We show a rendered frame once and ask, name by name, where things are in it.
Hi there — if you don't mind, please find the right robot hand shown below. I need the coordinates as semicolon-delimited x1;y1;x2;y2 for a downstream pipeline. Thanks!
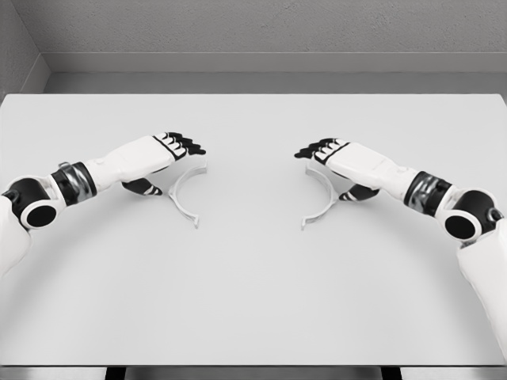
293;138;391;202

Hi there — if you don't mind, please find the white half pipe clamp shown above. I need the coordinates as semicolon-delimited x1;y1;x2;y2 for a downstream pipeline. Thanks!
167;161;208;230
299;162;340;232

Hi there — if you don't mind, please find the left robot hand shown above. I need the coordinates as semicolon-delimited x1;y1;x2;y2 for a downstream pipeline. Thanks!
112;131;208;196

